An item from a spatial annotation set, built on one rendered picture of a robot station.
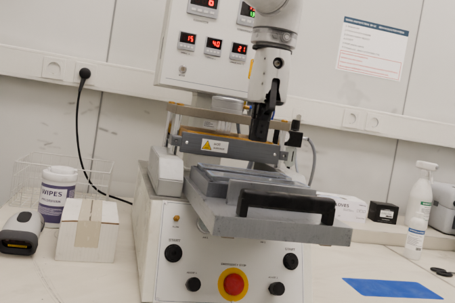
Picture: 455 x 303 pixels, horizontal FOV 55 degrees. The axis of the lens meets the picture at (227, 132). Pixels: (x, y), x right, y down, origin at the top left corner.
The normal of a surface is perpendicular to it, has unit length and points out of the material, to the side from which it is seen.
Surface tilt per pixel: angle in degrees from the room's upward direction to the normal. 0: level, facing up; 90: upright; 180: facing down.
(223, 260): 65
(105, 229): 88
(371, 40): 90
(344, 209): 90
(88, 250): 91
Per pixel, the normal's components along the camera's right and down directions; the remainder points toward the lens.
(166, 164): 0.29, -0.69
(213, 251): 0.29, -0.33
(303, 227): 0.26, 0.09
